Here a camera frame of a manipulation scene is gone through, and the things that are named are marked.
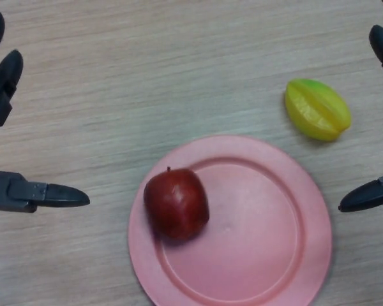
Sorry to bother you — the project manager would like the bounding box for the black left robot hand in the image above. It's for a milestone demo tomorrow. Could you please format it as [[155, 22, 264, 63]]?
[[0, 8, 91, 214]]

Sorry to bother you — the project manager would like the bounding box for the pink round plate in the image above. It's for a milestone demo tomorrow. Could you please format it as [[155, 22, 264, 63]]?
[[128, 135, 333, 306]]

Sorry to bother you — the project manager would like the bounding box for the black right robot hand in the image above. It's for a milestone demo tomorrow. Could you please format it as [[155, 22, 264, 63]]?
[[338, 0, 383, 214]]

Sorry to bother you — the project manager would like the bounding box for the red apple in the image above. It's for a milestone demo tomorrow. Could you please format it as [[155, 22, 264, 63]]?
[[143, 166, 210, 241]]

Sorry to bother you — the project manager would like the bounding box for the yellow green starfruit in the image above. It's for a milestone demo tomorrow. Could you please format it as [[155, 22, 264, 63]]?
[[285, 78, 352, 143]]

